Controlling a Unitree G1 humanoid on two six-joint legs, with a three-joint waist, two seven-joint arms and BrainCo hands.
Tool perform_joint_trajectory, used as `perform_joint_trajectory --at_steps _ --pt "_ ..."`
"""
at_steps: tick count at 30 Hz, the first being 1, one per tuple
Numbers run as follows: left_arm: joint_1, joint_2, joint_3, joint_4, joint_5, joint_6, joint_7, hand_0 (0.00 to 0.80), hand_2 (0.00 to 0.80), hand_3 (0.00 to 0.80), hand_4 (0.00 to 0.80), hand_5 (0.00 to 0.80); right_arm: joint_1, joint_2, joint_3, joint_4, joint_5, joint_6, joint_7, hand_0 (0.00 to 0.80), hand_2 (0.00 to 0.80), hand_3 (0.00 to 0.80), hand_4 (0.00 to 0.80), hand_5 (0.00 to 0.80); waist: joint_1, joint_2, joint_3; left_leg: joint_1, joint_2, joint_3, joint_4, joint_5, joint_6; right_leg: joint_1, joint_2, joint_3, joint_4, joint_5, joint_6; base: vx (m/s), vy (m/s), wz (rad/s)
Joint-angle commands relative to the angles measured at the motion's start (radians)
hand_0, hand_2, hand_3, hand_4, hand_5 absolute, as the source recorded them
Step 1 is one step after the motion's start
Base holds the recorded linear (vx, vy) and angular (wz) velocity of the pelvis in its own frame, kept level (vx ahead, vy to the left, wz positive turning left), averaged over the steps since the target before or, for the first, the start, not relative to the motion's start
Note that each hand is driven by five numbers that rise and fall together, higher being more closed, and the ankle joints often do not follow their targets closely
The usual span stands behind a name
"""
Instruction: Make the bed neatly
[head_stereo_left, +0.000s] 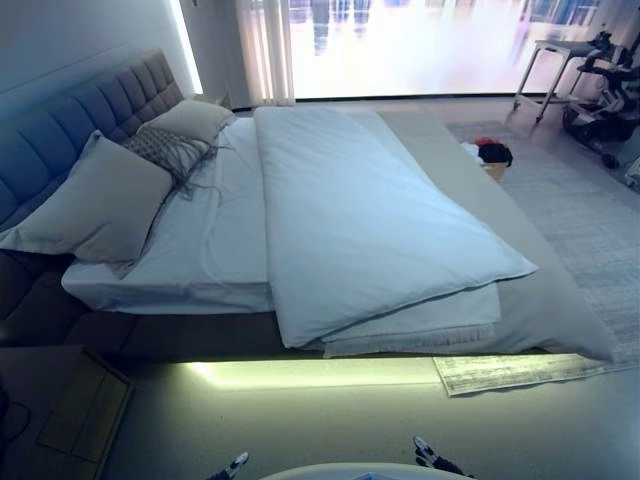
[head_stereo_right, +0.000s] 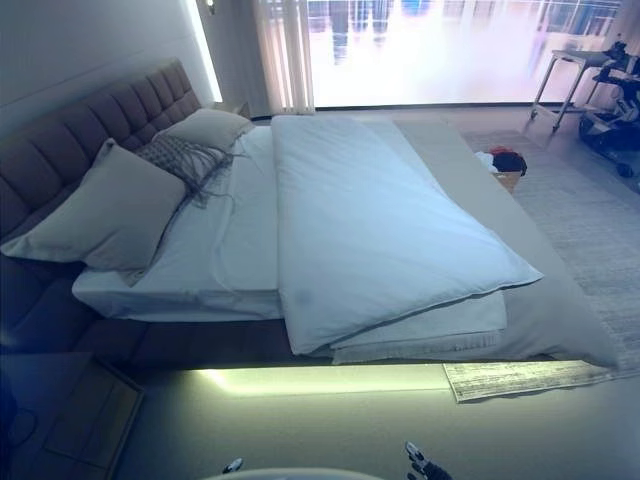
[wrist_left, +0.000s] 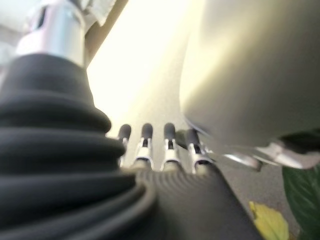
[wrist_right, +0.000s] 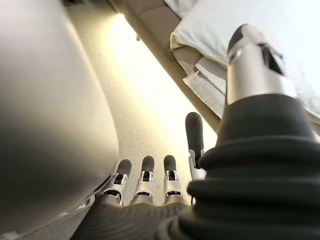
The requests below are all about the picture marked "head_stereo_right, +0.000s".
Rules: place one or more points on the large bright window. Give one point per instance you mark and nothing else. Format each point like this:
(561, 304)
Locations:
(425, 50)

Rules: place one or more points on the small light wooden nightstand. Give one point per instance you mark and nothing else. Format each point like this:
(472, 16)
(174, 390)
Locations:
(235, 107)

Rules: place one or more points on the vertical wall light strip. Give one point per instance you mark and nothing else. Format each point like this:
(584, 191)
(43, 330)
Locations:
(210, 55)

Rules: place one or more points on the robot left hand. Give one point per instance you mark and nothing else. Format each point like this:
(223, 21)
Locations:
(233, 465)

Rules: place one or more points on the white side table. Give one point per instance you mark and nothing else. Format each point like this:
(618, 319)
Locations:
(575, 55)

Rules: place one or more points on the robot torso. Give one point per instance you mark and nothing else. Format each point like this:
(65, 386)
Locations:
(310, 475)

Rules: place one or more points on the white crumpled cloth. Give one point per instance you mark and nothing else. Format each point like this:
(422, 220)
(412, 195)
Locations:
(482, 159)

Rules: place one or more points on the white duvet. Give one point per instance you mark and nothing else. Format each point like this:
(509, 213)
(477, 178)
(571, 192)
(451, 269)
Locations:
(375, 215)

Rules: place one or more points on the beige square pillow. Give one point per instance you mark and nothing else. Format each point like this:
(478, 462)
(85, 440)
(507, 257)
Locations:
(100, 220)
(210, 127)

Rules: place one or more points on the brown upholstered bed frame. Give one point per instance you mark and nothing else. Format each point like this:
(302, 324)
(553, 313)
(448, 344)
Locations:
(60, 145)

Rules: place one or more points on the black wheeled machine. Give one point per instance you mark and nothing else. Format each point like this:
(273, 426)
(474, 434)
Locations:
(607, 125)

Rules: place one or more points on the wall lamp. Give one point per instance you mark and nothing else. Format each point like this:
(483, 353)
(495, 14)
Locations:
(211, 6)

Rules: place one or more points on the grey patterned rug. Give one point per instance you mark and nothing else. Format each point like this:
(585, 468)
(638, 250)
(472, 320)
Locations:
(590, 225)

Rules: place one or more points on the white sheer curtain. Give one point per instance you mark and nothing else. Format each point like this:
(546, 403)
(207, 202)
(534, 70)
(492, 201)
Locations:
(282, 55)

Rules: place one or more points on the dark wooden nightstand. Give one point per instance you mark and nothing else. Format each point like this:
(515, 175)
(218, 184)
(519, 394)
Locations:
(75, 400)

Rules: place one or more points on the wooden laundry basket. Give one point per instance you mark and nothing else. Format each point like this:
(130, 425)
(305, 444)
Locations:
(507, 181)

